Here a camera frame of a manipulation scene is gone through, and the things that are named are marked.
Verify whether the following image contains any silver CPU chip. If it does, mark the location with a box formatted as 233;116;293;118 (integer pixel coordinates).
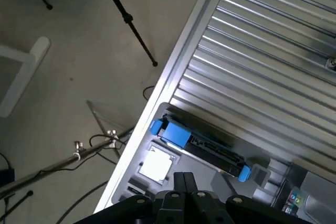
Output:
138;150;173;183

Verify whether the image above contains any grey plastic parts rack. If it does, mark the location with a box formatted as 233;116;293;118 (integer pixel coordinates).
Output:
111;102;295;209

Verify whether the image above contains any metal pole with clamps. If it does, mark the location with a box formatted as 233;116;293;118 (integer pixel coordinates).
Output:
0;126;136;198

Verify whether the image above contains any open metal PC case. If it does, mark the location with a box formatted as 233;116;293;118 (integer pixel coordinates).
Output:
271;163;336;224

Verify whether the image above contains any small black box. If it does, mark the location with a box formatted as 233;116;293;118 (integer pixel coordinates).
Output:
0;167;15;185

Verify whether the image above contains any metal table bolt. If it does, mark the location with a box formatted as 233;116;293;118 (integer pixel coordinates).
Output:
325;56;336;72

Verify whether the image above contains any white desk foot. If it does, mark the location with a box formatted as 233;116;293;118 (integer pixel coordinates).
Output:
0;36;51;119

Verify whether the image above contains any black floor cable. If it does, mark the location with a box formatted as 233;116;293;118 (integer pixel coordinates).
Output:
55;179;111;224
88;134;127;157
142;84;157;101

